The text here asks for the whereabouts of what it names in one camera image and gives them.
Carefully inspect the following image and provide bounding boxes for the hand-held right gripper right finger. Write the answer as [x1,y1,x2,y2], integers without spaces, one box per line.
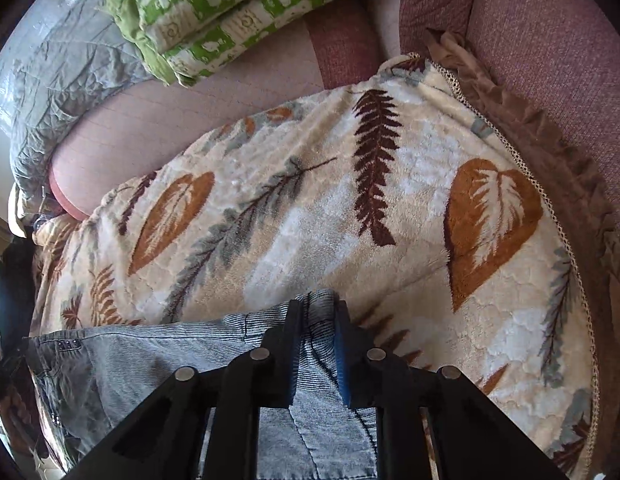
[334,299,567,480]

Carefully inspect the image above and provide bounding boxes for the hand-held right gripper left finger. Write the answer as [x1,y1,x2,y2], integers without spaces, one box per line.
[64,299,303,480]

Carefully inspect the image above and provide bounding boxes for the grey-blue denim pants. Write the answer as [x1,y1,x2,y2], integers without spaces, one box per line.
[24,287,381,480]

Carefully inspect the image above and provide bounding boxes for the black cloth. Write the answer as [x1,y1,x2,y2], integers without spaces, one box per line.
[0,240,42,343]

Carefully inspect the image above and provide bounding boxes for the cream leaf-print fleece blanket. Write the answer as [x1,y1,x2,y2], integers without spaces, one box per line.
[30,27,620,480]

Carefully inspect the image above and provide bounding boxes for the grey quilted pillow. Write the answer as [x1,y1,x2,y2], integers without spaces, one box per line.
[0,0,157,211]

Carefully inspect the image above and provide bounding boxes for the green and white patterned quilt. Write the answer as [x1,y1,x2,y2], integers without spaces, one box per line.
[100,0,407,89]

